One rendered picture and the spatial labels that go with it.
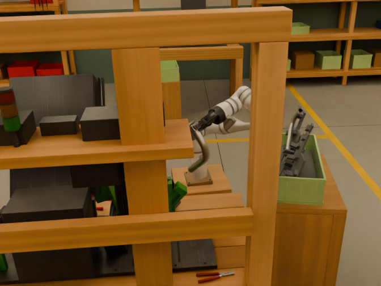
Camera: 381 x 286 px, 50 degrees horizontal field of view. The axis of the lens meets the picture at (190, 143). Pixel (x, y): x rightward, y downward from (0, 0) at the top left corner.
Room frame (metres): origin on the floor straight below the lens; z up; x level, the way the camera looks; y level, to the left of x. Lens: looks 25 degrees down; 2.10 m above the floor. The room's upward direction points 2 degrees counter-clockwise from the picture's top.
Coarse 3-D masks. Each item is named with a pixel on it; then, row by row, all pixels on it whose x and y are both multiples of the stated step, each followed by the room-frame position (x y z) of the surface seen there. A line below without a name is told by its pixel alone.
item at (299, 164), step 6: (306, 132) 2.12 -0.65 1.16; (300, 138) 2.12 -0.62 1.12; (306, 138) 2.09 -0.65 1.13; (300, 150) 2.10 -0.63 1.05; (300, 156) 2.06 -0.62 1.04; (294, 162) 2.12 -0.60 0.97; (300, 162) 2.03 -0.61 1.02; (294, 168) 2.09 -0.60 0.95; (300, 168) 1.99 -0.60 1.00; (282, 174) 2.08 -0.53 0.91
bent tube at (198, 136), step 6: (192, 132) 1.52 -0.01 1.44; (198, 132) 1.52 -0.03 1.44; (198, 138) 1.50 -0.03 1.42; (204, 138) 1.51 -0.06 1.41; (204, 144) 1.49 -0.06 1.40; (204, 150) 1.49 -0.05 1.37; (204, 156) 1.49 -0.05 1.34; (198, 162) 1.54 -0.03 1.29; (204, 162) 1.51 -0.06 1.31; (192, 168) 1.59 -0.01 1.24
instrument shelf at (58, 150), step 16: (80, 128) 1.35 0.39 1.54; (176, 128) 1.33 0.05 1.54; (32, 144) 1.23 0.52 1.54; (48, 144) 1.23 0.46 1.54; (64, 144) 1.22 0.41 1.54; (80, 144) 1.22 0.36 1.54; (96, 144) 1.22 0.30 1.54; (112, 144) 1.21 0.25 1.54; (160, 144) 1.20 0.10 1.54; (176, 144) 1.20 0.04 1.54; (192, 144) 1.20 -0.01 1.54; (0, 160) 1.13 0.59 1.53; (16, 160) 1.14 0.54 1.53; (32, 160) 1.14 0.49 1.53; (48, 160) 1.14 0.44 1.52; (64, 160) 1.15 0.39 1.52; (80, 160) 1.15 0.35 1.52; (96, 160) 1.15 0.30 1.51; (112, 160) 1.16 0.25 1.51; (128, 160) 1.16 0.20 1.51; (144, 160) 1.16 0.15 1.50
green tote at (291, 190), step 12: (312, 144) 2.51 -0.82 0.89; (312, 156) 2.45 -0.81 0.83; (288, 180) 1.96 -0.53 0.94; (300, 180) 1.95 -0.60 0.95; (312, 180) 1.94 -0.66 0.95; (324, 180) 1.93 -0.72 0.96; (288, 192) 1.96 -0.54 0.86; (300, 192) 1.95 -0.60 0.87; (312, 192) 1.94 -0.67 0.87; (312, 204) 1.94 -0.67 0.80
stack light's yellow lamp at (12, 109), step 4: (12, 104) 1.21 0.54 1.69; (0, 108) 1.20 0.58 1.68; (4, 108) 1.20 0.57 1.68; (8, 108) 1.20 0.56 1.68; (12, 108) 1.20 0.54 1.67; (16, 108) 1.22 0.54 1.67; (4, 112) 1.20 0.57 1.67; (8, 112) 1.20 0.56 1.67; (12, 112) 1.20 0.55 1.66; (16, 112) 1.22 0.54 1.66; (4, 116) 1.20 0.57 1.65; (8, 116) 1.20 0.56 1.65; (12, 116) 1.20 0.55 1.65; (16, 116) 1.21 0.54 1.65
